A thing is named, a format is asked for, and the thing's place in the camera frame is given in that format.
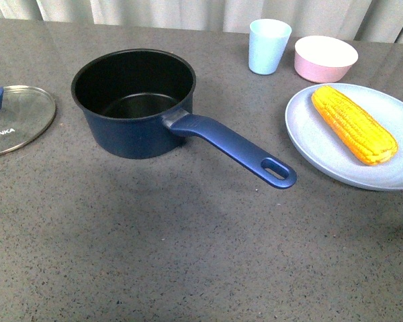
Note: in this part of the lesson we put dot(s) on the light blue cup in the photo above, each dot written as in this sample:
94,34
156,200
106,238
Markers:
267,41

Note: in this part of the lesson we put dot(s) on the dark blue saucepan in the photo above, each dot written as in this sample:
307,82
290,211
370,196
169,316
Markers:
138,104

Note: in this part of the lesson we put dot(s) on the glass lid blue knob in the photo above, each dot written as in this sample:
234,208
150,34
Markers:
25,113

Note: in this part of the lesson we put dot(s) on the white curtain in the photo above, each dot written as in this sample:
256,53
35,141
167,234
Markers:
370,21

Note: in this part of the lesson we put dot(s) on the light blue plate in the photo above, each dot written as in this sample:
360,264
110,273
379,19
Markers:
321,147

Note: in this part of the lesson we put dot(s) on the pink bowl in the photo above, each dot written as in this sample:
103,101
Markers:
323,59

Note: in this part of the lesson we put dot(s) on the yellow corn cob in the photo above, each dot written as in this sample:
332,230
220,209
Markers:
368,141

